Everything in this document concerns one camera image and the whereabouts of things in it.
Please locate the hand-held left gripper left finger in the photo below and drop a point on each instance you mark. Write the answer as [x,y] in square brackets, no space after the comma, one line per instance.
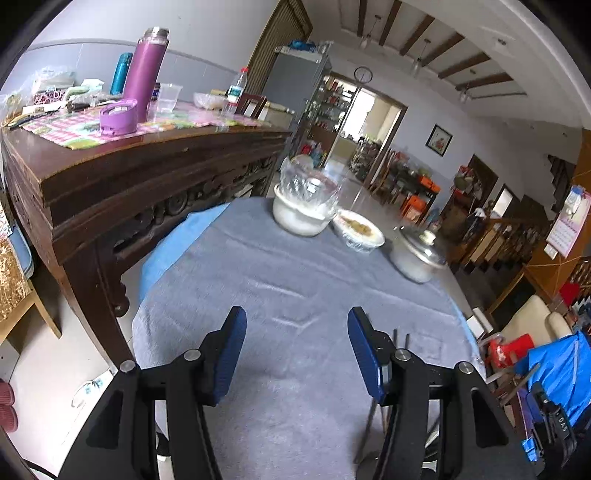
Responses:
[226,353]

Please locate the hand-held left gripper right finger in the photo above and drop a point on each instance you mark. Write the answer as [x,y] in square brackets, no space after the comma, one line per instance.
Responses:
[364,353]

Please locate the blue jacket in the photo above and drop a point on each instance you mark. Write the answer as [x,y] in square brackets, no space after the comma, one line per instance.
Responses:
[558,369]

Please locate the red plastic stool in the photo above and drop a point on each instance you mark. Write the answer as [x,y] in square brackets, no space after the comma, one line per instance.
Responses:
[512,348]

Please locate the metal pot with lid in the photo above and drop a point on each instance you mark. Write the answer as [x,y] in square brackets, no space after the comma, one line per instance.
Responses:
[415,263]

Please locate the beige armchair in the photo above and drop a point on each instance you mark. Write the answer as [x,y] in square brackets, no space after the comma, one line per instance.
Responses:
[531,318]

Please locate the light blue under cloth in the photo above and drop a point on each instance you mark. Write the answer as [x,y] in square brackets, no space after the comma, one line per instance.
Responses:
[161,258]

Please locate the white step stool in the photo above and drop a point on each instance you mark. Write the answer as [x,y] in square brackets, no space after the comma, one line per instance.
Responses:
[479,323]

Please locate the wrapped bowl of food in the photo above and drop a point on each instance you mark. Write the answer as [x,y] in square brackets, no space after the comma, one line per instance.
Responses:
[358,228]

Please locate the white power strip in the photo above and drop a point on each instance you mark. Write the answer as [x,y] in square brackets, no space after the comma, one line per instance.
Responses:
[94,387]

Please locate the white bowl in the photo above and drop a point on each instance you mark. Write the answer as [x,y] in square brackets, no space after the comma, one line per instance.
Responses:
[295,224]

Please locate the orange wooden pillar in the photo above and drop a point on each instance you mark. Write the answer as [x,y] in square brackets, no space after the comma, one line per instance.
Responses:
[554,272]

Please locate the wooden stair railing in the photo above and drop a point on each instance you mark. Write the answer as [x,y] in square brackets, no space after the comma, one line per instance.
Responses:
[503,240]

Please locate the orange box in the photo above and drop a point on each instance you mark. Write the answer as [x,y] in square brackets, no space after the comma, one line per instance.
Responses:
[427,184]

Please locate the dark wooden dining table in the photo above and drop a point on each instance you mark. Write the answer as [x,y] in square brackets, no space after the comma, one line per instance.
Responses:
[406,177]

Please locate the light wooden side table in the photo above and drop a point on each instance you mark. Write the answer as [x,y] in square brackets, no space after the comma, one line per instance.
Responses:
[44,307]

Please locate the dark carved wooden sideboard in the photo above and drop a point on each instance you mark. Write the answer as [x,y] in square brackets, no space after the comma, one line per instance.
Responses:
[115,184]

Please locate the pink slipper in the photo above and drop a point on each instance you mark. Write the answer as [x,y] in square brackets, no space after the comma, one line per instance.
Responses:
[8,419]
[6,394]

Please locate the light blue plastic tray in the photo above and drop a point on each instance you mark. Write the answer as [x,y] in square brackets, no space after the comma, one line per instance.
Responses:
[22,251]

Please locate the pink checkered table cover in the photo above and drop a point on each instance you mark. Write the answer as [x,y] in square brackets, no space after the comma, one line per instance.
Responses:
[184,117]

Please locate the glass display cabinet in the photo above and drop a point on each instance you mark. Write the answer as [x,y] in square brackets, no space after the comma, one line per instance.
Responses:
[323,115]

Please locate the plastic-covered small bowl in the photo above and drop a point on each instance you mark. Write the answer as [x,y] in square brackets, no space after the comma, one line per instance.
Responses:
[207,100]

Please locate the dark wooden chair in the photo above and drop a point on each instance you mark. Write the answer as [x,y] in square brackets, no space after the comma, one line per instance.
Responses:
[244,99]

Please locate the purple thermos lid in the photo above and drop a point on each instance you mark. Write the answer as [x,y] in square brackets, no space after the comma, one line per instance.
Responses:
[117,117]

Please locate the clear plastic cup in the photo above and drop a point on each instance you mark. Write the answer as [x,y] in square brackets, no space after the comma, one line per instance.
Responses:
[167,99]

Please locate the clear water bottle red cap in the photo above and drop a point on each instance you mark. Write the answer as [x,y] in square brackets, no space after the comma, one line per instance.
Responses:
[235,92]

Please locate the glass pendant lamp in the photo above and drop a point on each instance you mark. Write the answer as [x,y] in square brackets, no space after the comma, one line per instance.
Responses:
[463,94]
[416,67]
[365,40]

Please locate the grey refrigerator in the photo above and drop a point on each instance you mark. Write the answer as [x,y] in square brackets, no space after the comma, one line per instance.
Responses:
[286,78]

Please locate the purple thermos flask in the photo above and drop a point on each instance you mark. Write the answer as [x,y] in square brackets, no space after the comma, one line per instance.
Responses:
[143,74]

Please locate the teal bottle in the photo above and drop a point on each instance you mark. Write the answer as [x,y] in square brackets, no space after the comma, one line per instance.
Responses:
[121,74]

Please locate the pile of snack packets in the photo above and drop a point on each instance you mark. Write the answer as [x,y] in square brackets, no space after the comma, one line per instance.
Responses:
[51,92]

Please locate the pink wall calendar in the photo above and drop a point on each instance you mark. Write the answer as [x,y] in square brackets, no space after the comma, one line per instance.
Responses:
[565,226]

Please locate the framed wall picture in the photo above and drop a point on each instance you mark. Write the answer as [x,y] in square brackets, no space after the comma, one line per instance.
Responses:
[438,140]

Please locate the round wall clock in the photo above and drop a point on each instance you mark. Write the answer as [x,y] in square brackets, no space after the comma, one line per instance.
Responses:
[363,74]

